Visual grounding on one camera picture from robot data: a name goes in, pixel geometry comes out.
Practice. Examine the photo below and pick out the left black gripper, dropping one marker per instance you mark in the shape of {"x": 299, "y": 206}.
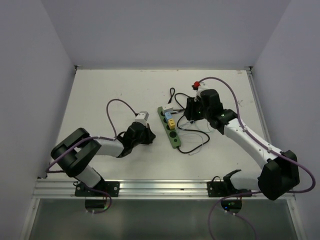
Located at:
{"x": 150, "y": 135}

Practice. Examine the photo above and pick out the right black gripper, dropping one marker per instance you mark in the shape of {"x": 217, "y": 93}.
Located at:
{"x": 192, "y": 102}

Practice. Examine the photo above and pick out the green power strip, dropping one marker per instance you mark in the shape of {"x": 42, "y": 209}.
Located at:
{"x": 172, "y": 134}

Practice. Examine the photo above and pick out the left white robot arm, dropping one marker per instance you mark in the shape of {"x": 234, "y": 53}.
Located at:
{"x": 74, "y": 153}

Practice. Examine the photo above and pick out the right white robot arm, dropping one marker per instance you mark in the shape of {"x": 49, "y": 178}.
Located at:
{"x": 279, "y": 172}

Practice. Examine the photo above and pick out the yellow usb charger plug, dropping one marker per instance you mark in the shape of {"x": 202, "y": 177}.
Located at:
{"x": 171, "y": 124}

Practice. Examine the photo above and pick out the light blue charger plug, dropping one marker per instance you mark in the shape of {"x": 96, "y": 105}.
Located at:
{"x": 168, "y": 116}

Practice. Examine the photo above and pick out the white charger plug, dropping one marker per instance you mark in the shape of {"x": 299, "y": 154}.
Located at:
{"x": 167, "y": 108}

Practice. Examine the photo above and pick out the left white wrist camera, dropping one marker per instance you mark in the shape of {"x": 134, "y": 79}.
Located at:
{"x": 142, "y": 118}

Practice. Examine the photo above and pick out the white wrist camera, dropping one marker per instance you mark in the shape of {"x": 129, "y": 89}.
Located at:
{"x": 199, "y": 87}
{"x": 142, "y": 118}

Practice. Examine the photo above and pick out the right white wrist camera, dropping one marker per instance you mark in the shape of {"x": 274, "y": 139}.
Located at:
{"x": 199, "y": 87}

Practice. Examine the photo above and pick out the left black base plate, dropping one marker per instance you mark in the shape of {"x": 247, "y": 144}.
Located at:
{"x": 110, "y": 187}

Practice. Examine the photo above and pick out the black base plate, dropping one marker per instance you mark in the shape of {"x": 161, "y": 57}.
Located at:
{"x": 218, "y": 188}
{"x": 110, "y": 187}

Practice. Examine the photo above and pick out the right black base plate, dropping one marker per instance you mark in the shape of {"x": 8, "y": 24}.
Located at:
{"x": 218, "y": 188}

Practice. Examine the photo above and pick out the aluminium rail frame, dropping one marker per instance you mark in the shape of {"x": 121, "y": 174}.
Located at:
{"x": 103, "y": 101}

